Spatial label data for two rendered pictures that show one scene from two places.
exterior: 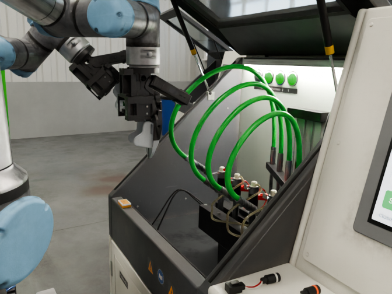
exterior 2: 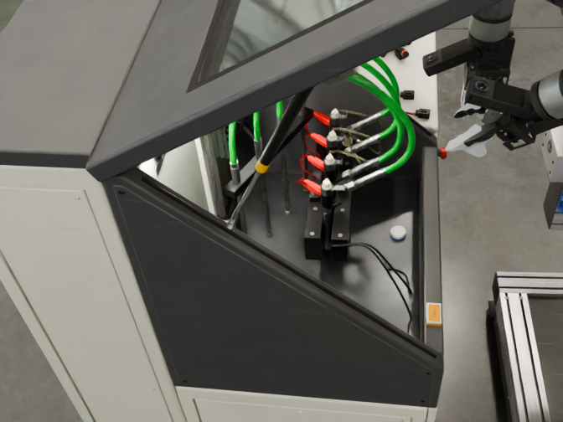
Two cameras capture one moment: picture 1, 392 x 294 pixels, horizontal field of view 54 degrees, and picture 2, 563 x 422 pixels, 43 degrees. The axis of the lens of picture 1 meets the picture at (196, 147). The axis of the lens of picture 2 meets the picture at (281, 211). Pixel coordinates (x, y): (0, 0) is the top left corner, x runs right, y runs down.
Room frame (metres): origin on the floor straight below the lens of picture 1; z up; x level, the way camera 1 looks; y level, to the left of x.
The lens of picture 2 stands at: (2.03, 0.55, 2.20)
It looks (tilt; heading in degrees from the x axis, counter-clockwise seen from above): 47 degrees down; 221
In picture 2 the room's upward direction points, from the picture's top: 6 degrees counter-clockwise
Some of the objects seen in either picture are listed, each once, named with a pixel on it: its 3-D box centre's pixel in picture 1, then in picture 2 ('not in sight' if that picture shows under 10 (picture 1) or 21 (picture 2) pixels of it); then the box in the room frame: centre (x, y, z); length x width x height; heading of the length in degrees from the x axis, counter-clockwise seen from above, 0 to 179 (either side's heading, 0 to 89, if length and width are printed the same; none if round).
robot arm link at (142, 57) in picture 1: (143, 58); (489, 23); (0.87, 0.12, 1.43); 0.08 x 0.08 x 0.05
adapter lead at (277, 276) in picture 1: (253, 282); (406, 111); (0.70, -0.13, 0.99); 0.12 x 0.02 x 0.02; 113
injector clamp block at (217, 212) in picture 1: (241, 244); (332, 206); (1.03, -0.14, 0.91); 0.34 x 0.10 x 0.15; 29
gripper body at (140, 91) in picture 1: (140, 94); (487, 59); (0.87, 0.13, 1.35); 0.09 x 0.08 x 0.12; 119
